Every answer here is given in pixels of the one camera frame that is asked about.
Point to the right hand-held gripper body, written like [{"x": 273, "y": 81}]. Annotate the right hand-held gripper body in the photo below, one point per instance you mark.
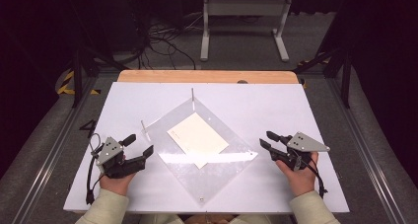
[{"x": 304, "y": 143}]

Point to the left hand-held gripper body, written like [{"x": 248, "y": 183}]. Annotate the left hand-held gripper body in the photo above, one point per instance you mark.
[{"x": 110, "y": 151}]

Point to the postcard with painting print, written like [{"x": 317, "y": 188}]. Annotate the postcard with painting print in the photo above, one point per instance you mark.
[{"x": 197, "y": 138}]

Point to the clear acrylic photo frame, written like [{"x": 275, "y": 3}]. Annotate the clear acrylic photo frame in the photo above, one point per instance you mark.
[{"x": 203, "y": 181}]

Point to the person's left hand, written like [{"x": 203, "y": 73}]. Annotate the person's left hand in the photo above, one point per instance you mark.
[{"x": 115, "y": 185}]

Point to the person's right hand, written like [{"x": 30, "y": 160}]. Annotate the person's right hand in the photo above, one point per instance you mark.
[{"x": 300, "y": 181}]

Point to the black tape floor mark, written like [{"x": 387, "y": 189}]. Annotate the black tape floor mark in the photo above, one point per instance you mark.
[{"x": 89, "y": 128}]

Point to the black metal stand leg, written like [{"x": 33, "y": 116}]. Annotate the black metal stand leg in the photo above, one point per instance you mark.
[
  {"x": 79, "y": 72},
  {"x": 345, "y": 76}
]

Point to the yellow black hazard tape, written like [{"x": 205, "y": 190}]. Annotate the yellow black hazard tape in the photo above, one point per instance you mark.
[
  {"x": 65, "y": 82},
  {"x": 312, "y": 61}
]

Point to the wooden table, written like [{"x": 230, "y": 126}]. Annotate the wooden table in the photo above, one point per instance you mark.
[{"x": 207, "y": 76}]

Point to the white metal stand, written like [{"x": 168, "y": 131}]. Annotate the white metal stand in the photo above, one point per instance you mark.
[{"x": 246, "y": 7}]

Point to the aluminium floor rail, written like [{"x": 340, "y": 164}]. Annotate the aluminium floor rail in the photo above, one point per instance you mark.
[
  {"x": 368, "y": 158},
  {"x": 52, "y": 155}
]

